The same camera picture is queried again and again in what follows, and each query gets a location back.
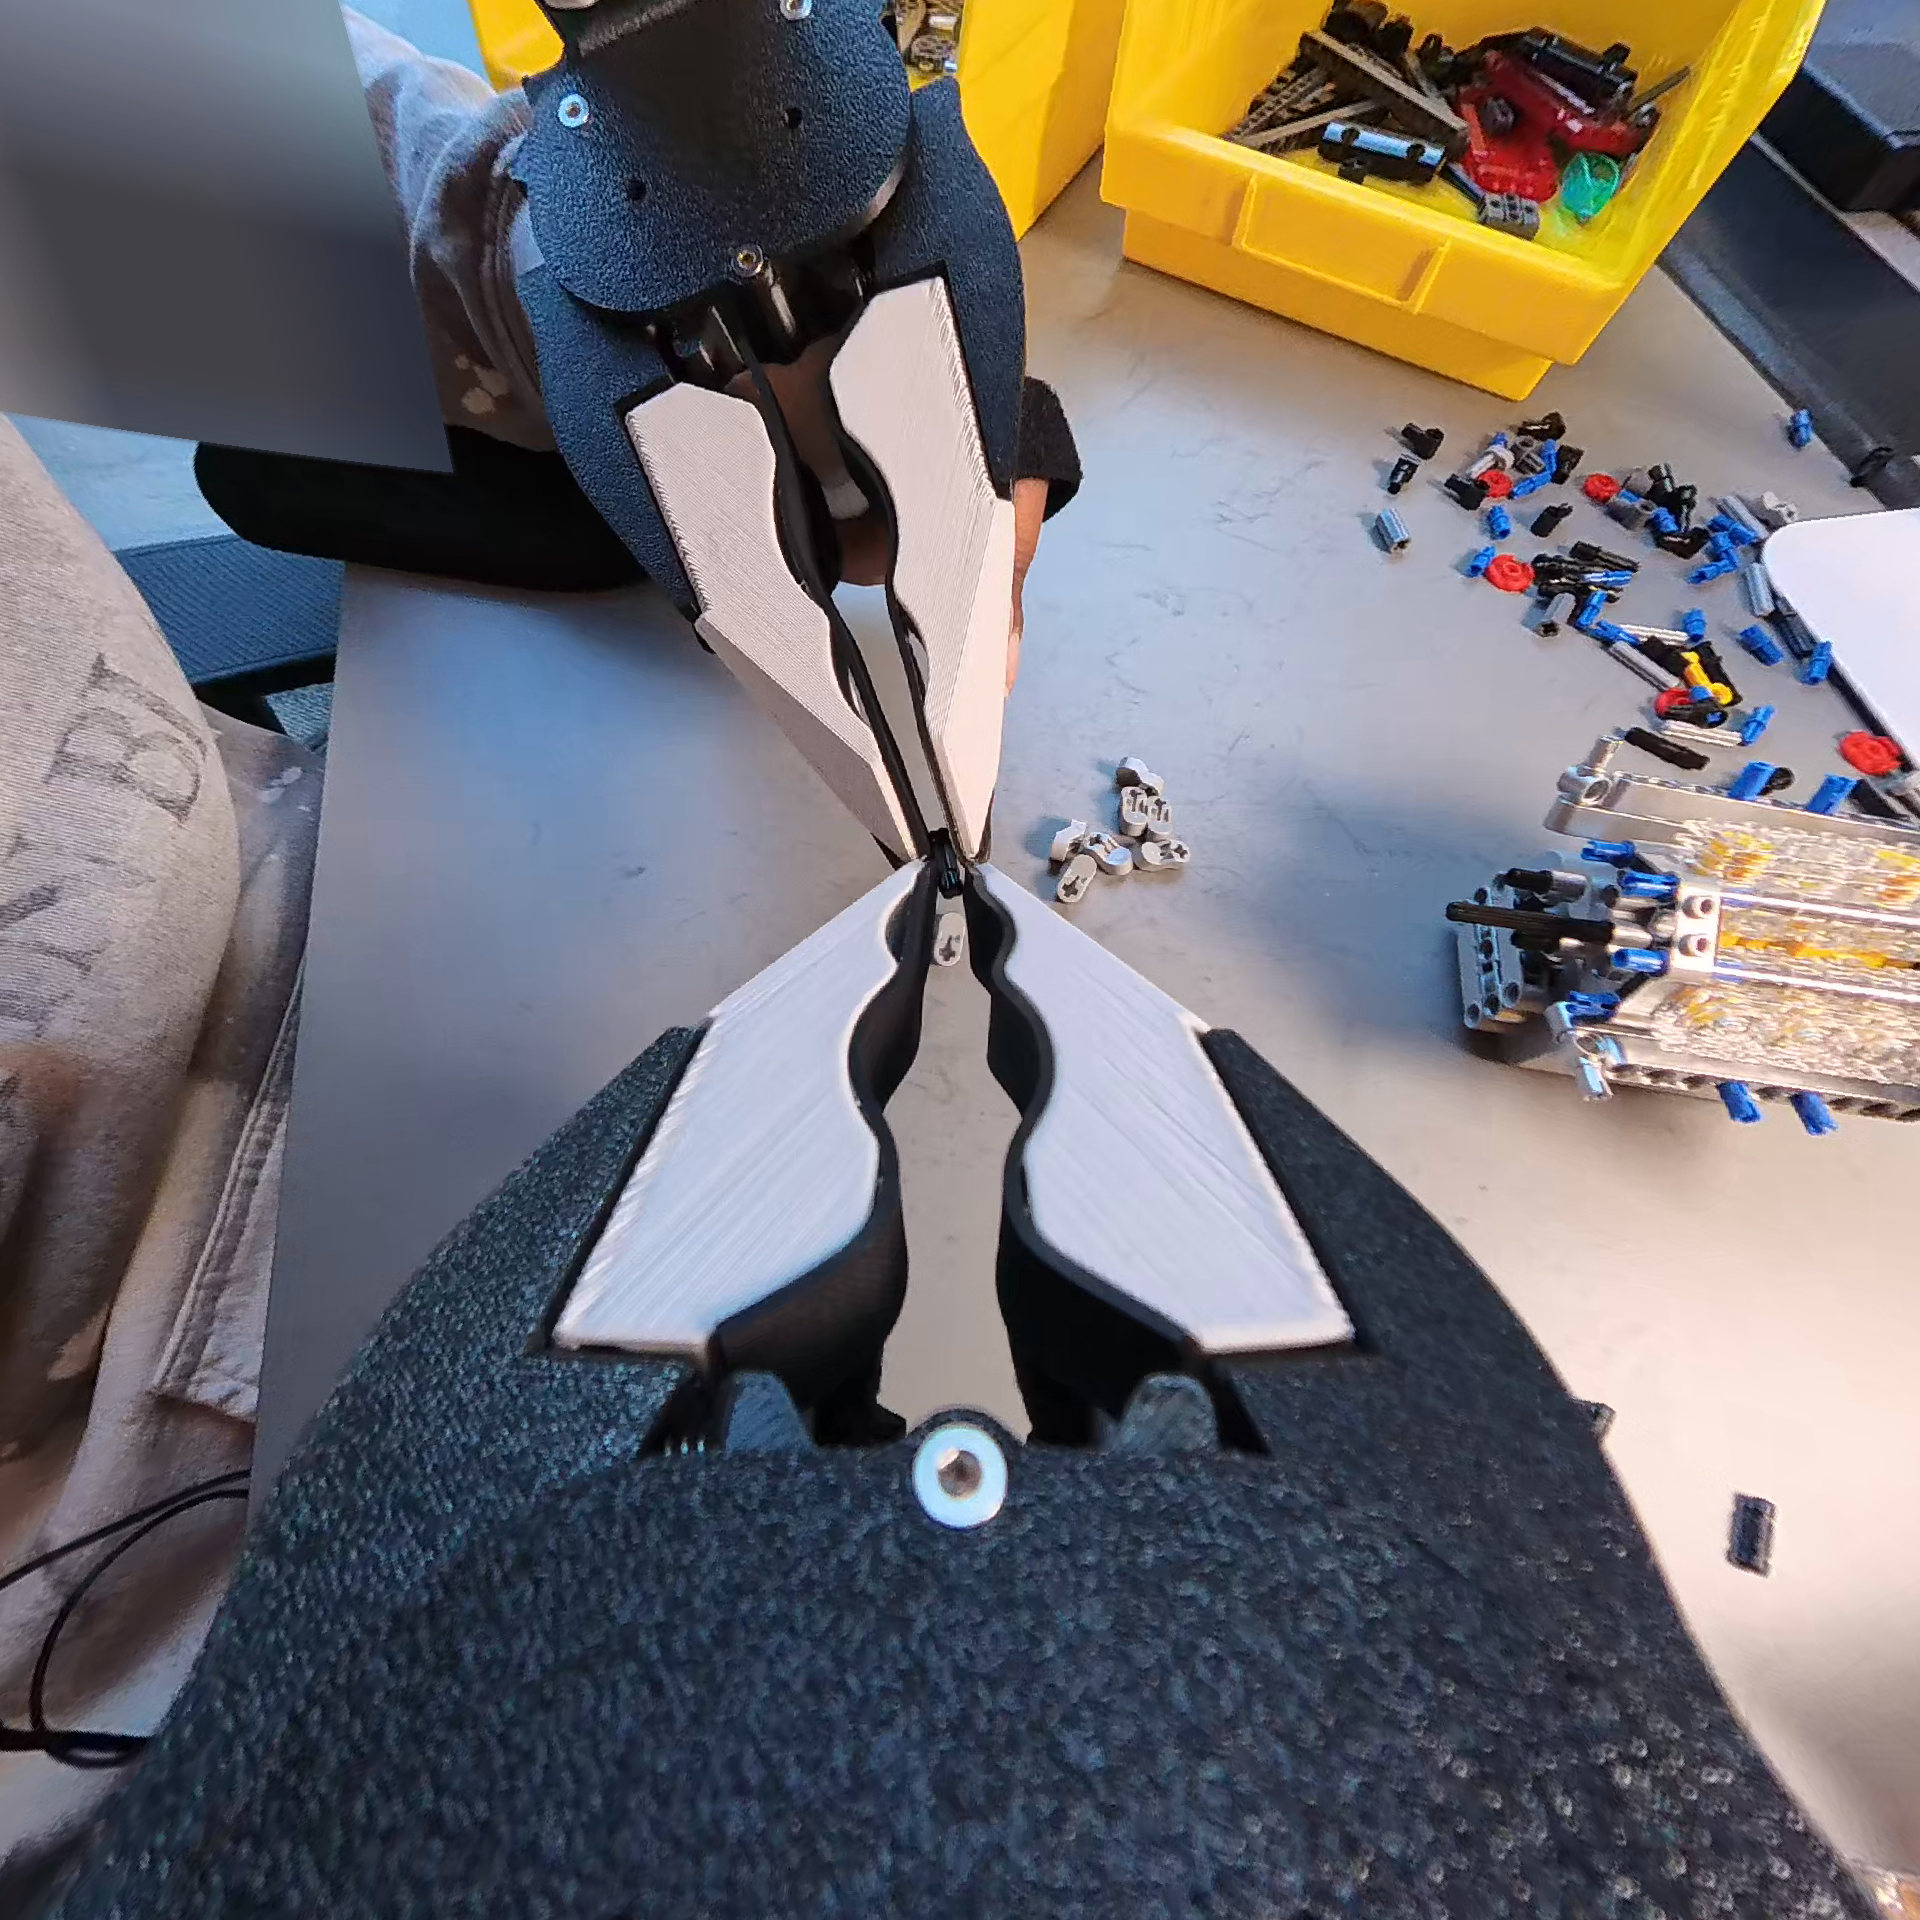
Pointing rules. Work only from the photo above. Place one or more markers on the person's left hand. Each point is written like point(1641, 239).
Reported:
point(1024, 570)

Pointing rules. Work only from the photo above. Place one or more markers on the blue-grey chair seat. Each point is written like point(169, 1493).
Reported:
point(225, 615)

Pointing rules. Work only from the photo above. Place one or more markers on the person's black trousers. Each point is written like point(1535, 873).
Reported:
point(451, 525)

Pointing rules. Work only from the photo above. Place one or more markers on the person's left forearm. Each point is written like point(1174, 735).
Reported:
point(481, 301)

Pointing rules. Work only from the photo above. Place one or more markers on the white rounded board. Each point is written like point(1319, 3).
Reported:
point(1861, 615)

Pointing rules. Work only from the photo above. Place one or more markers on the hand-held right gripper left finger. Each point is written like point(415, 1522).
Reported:
point(734, 1185)

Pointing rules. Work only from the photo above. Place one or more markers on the yellow bin holding brass parts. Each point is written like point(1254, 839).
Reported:
point(1049, 90)

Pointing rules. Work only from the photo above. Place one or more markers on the yellow bin holding dark parts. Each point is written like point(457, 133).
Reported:
point(1350, 254)

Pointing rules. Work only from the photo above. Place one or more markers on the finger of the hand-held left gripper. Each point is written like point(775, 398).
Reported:
point(944, 452)
point(720, 525)

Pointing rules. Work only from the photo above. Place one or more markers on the heap of dark brick parts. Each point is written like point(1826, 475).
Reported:
point(1530, 119)

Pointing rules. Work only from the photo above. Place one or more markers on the scattered small brick parts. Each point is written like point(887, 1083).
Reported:
point(1507, 570)

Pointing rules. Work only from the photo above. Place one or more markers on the grey toy brick assembly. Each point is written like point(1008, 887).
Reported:
point(1695, 932)

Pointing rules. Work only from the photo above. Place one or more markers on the pile of grey connector pieces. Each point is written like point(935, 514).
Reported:
point(1154, 855)

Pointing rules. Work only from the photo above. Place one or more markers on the heap of brass metal parts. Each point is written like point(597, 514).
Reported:
point(922, 31)

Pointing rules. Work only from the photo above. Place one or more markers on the group of black pins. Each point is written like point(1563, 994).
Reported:
point(1752, 1532)

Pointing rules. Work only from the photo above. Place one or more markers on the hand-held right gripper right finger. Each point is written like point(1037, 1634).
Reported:
point(1171, 1185)

